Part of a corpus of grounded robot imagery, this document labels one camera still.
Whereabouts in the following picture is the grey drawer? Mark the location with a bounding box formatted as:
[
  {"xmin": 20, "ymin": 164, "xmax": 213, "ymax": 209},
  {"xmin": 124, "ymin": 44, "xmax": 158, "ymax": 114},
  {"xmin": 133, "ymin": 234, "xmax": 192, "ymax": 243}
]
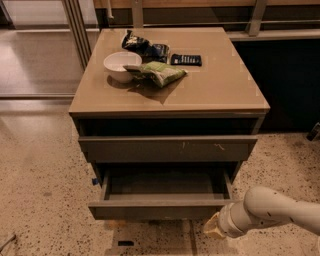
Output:
[
  {"xmin": 79, "ymin": 135, "xmax": 257, "ymax": 163},
  {"xmin": 89, "ymin": 168, "xmax": 235, "ymax": 221}
]

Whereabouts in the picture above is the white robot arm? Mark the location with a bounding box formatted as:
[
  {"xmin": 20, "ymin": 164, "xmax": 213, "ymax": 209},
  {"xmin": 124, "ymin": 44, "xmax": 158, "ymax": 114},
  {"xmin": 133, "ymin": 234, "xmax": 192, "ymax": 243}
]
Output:
[{"xmin": 203, "ymin": 186, "xmax": 320, "ymax": 239}]

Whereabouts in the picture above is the grey drawer cabinet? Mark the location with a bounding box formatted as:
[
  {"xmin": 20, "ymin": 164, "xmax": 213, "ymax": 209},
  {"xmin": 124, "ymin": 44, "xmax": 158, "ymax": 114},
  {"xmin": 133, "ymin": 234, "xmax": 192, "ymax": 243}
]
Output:
[{"xmin": 68, "ymin": 27, "xmax": 270, "ymax": 221}]

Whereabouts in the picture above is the grey top drawer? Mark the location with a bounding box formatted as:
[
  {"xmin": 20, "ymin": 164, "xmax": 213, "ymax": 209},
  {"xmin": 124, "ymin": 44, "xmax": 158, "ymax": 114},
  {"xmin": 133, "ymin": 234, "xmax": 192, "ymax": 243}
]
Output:
[{"xmin": 79, "ymin": 135, "xmax": 257, "ymax": 163}]

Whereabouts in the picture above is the black object at right edge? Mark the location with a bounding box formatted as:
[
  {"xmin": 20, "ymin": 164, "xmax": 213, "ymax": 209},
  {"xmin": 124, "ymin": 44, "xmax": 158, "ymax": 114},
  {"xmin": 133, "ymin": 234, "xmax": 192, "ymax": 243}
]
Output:
[{"xmin": 306, "ymin": 122, "xmax": 320, "ymax": 141}]

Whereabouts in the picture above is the green chip bag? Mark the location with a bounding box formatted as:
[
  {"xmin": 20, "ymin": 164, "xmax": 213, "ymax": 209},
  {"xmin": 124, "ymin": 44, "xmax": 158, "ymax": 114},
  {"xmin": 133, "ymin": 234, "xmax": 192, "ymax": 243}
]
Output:
[{"xmin": 124, "ymin": 61, "xmax": 187, "ymax": 88}]

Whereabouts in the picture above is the black snack packet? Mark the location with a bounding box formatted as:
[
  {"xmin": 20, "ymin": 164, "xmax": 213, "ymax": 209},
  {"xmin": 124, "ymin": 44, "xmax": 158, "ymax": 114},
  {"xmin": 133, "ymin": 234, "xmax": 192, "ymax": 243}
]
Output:
[{"xmin": 170, "ymin": 54, "xmax": 202, "ymax": 66}]

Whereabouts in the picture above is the black chip bag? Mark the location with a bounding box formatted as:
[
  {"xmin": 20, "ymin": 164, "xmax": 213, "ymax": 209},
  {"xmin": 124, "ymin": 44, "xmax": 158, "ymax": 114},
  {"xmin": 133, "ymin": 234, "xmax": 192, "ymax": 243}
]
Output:
[{"xmin": 121, "ymin": 30, "xmax": 169, "ymax": 63}]

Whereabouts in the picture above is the white bowl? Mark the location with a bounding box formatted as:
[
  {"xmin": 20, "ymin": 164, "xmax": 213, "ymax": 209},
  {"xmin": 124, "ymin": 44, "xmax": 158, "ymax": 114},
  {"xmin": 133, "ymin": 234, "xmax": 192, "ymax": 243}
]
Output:
[{"xmin": 103, "ymin": 51, "xmax": 142, "ymax": 83}]

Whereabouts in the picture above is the metal railing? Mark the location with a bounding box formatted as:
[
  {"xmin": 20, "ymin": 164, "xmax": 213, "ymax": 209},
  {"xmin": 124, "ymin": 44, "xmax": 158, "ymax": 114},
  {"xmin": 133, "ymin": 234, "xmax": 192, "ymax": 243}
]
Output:
[{"xmin": 58, "ymin": 0, "xmax": 320, "ymax": 63}]

